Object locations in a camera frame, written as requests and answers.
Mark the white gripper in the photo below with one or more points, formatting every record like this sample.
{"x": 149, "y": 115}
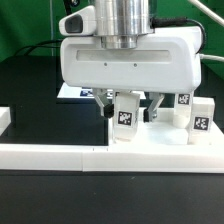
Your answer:
{"x": 103, "y": 50}

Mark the white square table top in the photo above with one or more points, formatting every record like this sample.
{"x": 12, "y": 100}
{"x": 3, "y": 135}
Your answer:
{"x": 161, "y": 137}

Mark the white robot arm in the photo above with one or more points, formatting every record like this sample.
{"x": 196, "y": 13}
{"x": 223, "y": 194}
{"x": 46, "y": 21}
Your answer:
{"x": 120, "y": 45}

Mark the white marker sheet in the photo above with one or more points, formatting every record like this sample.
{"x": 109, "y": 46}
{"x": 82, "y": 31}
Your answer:
{"x": 82, "y": 92}

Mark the white U-shaped fence wall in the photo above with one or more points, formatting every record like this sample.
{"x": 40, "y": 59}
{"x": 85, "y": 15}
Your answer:
{"x": 99, "y": 159}

